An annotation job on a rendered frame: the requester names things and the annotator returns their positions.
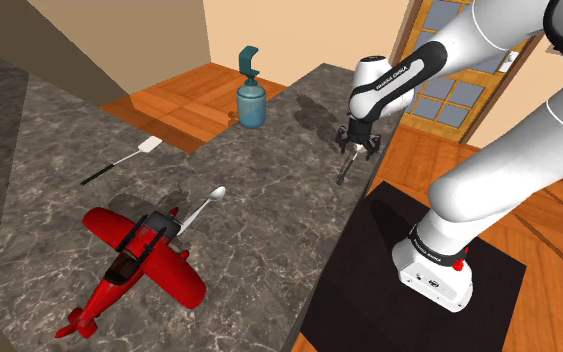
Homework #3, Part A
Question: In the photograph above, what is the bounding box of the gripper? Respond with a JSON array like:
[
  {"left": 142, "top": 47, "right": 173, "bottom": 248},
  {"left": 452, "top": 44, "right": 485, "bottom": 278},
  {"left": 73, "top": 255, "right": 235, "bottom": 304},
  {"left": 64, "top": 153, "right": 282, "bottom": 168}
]
[{"left": 334, "top": 118, "right": 382, "bottom": 162}]

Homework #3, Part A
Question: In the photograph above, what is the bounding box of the wooden door with glass panes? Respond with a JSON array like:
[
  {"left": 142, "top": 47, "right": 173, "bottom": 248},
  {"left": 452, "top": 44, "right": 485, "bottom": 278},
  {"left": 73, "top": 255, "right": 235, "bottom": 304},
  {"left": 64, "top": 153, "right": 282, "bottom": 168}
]
[{"left": 390, "top": 0, "right": 546, "bottom": 145}]

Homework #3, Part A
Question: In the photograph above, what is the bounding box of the teal soap dispenser bottle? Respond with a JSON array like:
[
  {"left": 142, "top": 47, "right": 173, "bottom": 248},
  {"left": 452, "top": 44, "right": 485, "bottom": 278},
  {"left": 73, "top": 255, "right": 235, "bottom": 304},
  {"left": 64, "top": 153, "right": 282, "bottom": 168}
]
[{"left": 235, "top": 45, "right": 268, "bottom": 130}]

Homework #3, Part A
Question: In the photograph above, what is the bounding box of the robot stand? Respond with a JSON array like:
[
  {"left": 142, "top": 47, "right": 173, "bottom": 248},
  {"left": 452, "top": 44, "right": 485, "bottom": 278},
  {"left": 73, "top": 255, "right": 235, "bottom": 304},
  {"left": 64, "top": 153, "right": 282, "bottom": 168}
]
[{"left": 299, "top": 180, "right": 528, "bottom": 352}]

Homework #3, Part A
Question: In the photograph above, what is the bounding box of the silver spoon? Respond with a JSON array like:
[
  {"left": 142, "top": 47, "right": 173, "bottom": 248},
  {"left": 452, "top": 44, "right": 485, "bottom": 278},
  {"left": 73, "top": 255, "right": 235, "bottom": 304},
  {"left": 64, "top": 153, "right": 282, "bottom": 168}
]
[{"left": 176, "top": 185, "right": 227, "bottom": 236}]

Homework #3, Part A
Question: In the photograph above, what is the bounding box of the red toy airplane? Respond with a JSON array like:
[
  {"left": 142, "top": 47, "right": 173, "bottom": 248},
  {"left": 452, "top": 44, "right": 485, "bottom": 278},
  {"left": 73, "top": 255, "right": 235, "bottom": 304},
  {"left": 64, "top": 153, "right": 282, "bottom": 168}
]
[{"left": 55, "top": 206, "right": 208, "bottom": 340}]

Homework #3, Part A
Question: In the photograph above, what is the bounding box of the black-handled kitchen utensil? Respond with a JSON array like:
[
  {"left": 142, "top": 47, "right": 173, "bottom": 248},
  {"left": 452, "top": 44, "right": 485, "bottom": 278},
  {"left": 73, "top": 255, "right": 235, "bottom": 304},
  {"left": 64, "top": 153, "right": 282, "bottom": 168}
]
[{"left": 335, "top": 146, "right": 363, "bottom": 186}]

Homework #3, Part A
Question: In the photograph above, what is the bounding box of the white spatula with black handle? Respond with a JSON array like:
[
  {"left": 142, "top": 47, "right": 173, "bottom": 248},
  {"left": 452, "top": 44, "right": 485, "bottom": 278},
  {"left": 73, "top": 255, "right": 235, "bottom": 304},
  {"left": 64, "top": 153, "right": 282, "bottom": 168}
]
[{"left": 79, "top": 135, "right": 164, "bottom": 187}]

